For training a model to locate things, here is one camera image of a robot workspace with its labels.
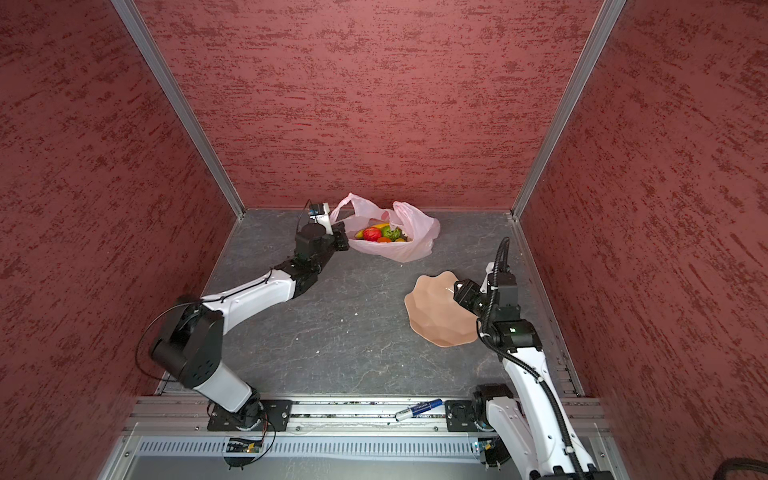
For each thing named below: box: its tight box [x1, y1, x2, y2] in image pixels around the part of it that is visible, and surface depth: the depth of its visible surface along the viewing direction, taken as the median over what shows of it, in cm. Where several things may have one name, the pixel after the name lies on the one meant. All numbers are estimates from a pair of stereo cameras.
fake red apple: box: [363, 226, 382, 242], surface depth 108 cm
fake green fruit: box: [382, 225, 401, 242], surface depth 109 cm
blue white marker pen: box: [395, 398, 444, 422], surface depth 76 cm
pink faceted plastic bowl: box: [404, 271, 479, 347], surface depth 94 cm
